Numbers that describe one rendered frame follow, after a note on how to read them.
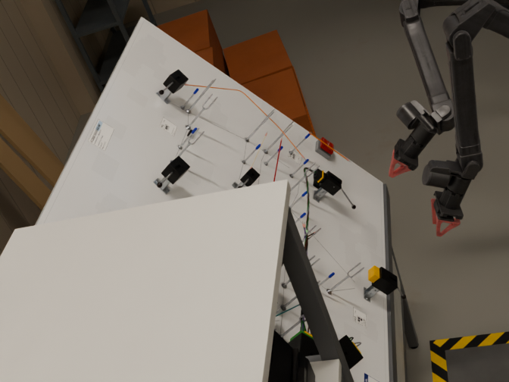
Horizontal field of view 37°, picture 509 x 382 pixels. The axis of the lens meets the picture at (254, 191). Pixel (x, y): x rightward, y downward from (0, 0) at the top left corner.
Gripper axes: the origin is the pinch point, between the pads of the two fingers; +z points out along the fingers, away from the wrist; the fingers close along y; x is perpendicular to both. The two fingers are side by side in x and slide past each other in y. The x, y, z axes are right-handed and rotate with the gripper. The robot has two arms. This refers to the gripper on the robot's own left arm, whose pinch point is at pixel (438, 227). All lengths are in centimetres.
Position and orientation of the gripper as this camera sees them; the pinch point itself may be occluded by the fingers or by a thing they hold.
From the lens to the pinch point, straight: 225.2
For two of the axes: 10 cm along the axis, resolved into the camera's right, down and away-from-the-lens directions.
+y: 0.1, 6.0, -8.0
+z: -2.1, 7.8, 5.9
